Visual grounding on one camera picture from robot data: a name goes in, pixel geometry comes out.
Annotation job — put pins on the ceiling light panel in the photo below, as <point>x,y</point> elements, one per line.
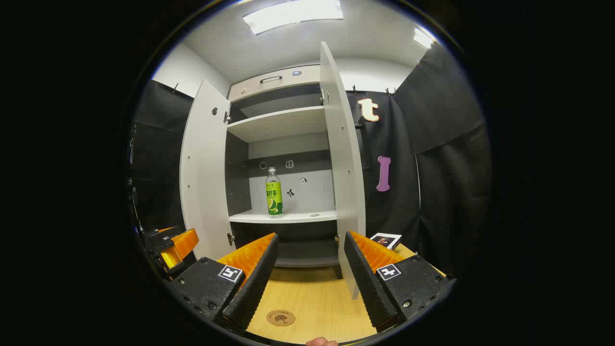
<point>293,14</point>
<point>423,37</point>

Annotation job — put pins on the white cabinet door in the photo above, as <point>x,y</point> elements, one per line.
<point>204,182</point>
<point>343,168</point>

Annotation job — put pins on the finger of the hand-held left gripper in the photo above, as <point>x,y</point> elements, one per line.
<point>185,242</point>

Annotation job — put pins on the white portrait book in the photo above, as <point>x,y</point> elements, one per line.
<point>386,240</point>

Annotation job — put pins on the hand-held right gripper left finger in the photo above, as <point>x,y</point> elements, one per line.
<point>254,283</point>

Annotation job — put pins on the white and grey cabinet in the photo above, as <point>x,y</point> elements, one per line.
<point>278,125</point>

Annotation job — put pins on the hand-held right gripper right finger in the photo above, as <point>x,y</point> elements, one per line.
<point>367,283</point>

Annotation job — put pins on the round wooden coaster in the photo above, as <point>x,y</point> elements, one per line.
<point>281,317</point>

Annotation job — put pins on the black backdrop cloth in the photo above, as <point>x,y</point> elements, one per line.
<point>442,192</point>

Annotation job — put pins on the green label clear bottle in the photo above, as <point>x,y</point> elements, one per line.
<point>274,194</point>

